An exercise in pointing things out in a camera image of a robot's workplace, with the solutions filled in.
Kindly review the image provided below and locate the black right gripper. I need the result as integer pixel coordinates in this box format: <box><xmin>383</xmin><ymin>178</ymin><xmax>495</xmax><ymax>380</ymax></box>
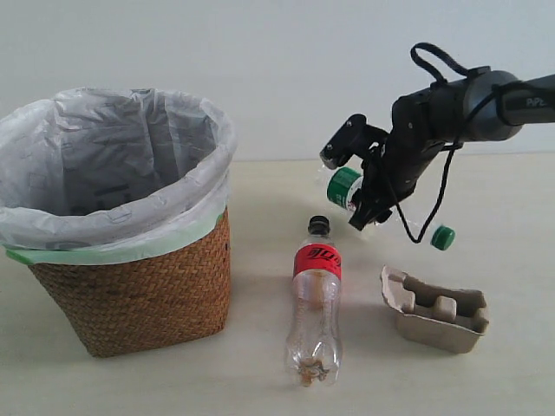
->
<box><xmin>349</xmin><ymin>84</ymin><xmax>465</xmax><ymax>230</ymax></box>

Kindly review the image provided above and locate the green label clear bottle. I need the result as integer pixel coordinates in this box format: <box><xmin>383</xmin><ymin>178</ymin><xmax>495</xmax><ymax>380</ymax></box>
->
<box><xmin>316</xmin><ymin>166</ymin><xmax>456</xmax><ymax>251</ymax></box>

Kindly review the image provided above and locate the grey cardboard pulp tray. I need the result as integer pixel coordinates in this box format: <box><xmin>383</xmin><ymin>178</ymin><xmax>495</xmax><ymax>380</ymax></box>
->
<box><xmin>380</xmin><ymin>265</ymin><xmax>490</xmax><ymax>354</ymax></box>

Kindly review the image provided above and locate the red label cola bottle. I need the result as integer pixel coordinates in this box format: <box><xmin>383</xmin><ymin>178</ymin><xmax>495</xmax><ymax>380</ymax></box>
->
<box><xmin>284</xmin><ymin>215</ymin><xmax>343</xmax><ymax>387</ymax></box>

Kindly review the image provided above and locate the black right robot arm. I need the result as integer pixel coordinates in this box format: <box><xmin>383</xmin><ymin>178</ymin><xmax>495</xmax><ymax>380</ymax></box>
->
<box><xmin>346</xmin><ymin>70</ymin><xmax>554</xmax><ymax>230</ymax></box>

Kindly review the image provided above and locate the woven wicker trash basket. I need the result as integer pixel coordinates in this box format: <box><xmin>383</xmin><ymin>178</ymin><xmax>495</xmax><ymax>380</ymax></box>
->
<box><xmin>29</xmin><ymin>213</ymin><xmax>232</xmax><ymax>358</ymax></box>

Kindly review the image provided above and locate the white green plastic bin liner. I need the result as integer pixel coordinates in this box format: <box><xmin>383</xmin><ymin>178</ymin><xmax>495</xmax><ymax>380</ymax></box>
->
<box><xmin>1</xmin><ymin>88</ymin><xmax>238</xmax><ymax>265</ymax></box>

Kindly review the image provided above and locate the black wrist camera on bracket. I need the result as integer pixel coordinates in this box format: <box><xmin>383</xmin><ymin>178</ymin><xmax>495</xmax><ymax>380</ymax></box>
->
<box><xmin>319</xmin><ymin>114</ymin><xmax>389</xmax><ymax>170</ymax></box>

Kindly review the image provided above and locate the black braided cable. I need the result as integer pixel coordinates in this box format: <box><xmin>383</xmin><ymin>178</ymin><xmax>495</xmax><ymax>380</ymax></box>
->
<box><xmin>385</xmin><ymin>42</ymin><xmax>515</xmax><ymax>245</ymax></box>

